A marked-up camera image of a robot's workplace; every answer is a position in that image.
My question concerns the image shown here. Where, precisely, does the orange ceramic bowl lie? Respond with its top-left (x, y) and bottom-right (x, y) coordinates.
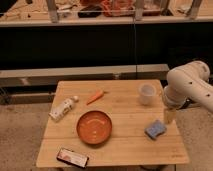
top-left (76, 110), bottom-right (112, 145)

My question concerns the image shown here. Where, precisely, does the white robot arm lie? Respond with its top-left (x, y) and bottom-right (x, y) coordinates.
top-left (162, 61), bottom-right (213, 124)

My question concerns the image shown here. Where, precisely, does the blue sponge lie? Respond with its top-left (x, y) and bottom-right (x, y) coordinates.
top-left (145, 120), bottom-right (167, 140)

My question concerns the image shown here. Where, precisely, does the translucent plastic cup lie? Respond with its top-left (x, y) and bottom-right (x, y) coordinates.
top-left (138, 84), bottom-right (156, 105)

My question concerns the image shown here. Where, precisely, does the wooden table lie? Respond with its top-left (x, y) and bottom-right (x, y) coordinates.
top-left (35, 79), bottom-right (190, 169)

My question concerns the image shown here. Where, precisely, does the orange carrot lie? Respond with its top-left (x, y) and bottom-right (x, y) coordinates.
top-left (87, 90), bottom-right (107, 105)

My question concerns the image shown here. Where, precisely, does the white plastic bottle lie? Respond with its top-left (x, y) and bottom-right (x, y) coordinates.
top-left (49, 96), bottom-right (79, 121)

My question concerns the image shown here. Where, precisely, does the black and pink box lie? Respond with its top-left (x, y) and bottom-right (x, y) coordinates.
top-left (56, 148), bottom-right (89, 168)

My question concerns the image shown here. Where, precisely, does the vertical black cable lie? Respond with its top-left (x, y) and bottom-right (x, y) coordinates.
top-left (132, 16), bottom-right (139, 80)

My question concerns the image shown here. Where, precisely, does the metal shelf rail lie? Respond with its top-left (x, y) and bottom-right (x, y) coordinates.
top-left (0, 64), bottom-right (169, 87)

